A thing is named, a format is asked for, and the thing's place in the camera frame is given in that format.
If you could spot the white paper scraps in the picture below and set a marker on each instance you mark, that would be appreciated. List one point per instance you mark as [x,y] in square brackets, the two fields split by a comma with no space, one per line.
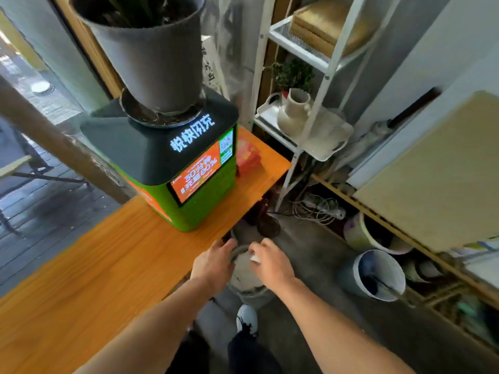
[255,259]

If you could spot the black pot saucer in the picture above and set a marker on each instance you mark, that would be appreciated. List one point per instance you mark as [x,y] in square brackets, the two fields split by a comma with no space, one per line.
[156,118]

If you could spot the white ceramic vase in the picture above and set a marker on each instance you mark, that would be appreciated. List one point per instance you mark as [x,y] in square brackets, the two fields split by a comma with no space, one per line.
[294,112]

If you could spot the beige flat board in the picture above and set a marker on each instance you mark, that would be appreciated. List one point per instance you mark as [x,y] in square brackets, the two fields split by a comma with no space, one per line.
[440,179]

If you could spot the person's right hand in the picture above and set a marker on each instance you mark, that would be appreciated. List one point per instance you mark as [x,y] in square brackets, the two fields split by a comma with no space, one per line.
[275,264]

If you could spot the person's right forearm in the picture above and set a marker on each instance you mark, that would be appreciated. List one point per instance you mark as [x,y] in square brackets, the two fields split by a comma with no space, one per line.
[339,338]

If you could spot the person's left hand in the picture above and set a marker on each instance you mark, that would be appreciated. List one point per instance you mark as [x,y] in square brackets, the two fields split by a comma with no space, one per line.
[212,266]

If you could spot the person's dark clothing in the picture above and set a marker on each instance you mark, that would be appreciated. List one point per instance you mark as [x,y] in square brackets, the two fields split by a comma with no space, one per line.
[249,356]

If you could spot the grey plant pot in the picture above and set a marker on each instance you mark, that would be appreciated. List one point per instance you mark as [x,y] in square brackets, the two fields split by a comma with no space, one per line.
[156,62]

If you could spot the white purple paint bucket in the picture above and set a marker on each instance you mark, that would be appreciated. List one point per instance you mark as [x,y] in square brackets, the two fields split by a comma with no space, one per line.
[356,233]

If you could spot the person's left forearm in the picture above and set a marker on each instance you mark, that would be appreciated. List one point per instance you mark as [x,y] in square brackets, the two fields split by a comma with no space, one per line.
[144,334]

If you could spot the white printed carton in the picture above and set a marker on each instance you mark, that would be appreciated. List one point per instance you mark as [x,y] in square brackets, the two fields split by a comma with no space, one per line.
[212,62]

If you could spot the black folding chair wooden armrests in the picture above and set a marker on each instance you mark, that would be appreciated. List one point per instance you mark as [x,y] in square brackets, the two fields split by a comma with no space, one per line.
[17,165]

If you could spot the person's shoe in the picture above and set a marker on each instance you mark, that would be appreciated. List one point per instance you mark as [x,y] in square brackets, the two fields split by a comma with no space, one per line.
[247,317]

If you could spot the green charging station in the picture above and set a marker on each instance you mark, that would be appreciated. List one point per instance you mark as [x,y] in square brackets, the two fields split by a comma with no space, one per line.
[156,159]

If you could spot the white power strip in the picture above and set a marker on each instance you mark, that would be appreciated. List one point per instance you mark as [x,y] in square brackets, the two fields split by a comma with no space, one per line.
[331,208]

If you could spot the white shelf tray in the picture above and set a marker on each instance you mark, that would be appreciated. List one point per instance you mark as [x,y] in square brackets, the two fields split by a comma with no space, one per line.
[323,146]

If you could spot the white metal shelf rack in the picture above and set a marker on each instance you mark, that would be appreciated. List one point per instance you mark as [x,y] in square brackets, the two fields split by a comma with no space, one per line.
[335,54]

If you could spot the wooden table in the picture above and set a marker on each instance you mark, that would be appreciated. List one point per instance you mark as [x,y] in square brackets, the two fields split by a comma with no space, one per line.
[97,268]

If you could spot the white blue paint bucket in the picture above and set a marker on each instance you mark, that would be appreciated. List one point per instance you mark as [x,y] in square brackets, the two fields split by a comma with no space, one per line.
[374,274]

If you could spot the light wooden ladder frame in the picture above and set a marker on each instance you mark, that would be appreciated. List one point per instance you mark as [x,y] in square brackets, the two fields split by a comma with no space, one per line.
[390,227]

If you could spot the orange tissue pack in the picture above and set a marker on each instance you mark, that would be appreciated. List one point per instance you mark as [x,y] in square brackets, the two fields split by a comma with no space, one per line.
[247,155]

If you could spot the grey waste bin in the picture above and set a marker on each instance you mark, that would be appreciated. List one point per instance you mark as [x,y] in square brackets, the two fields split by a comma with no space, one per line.
[243,276]

